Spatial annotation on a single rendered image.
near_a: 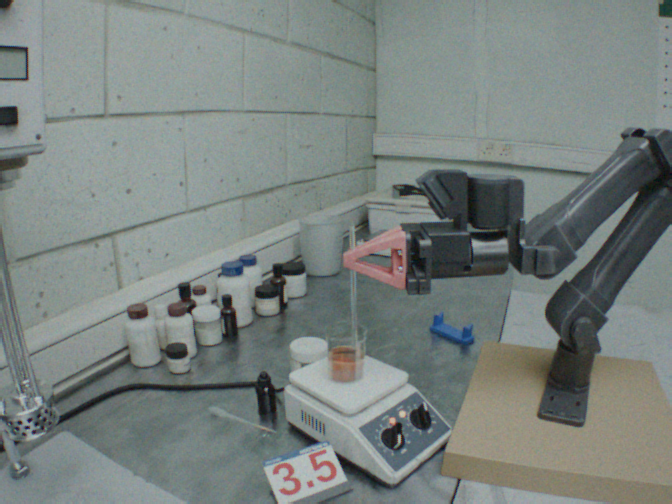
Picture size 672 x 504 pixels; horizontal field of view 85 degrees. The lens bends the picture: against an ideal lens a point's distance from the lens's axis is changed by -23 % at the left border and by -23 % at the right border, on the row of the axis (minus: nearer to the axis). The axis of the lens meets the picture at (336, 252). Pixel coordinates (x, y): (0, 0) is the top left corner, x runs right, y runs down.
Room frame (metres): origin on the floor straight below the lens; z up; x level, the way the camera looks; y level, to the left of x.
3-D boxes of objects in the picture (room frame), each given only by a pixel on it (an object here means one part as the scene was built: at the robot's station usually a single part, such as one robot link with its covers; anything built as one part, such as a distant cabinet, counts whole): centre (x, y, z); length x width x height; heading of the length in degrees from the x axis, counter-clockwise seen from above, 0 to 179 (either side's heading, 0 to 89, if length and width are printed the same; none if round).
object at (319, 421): (0.51, -0.04, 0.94); 0.22 x 0.13 x 0.08; 44
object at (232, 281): (0.90, 0.21, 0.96); 0.07 x 0.07 x 0.13
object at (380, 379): (0.53, -0.02, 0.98); 0.12 x 0.12 x 0.01; 44
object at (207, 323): (0.80, 0.25, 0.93); 0.06 x 0.06 x 0.07
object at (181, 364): (0.68, 0.28, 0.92); 0.04 x 0.04 x 0.04
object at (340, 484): (0.40, 0.03, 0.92); 0.09 x 0.06 x 0.04; 121
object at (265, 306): (0.95, 0.15, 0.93); 0.05 x 0.05 x 0.06
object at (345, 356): (0.53, -0.01, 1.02); 0.06 x 0.05 x 0.08; 139
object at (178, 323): (0.74, 0.29, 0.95); 0.06 x 0.06 x 0.10
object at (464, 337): (0.83, -0.24, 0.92); 0.10 x 0.03 x 0.04; 36
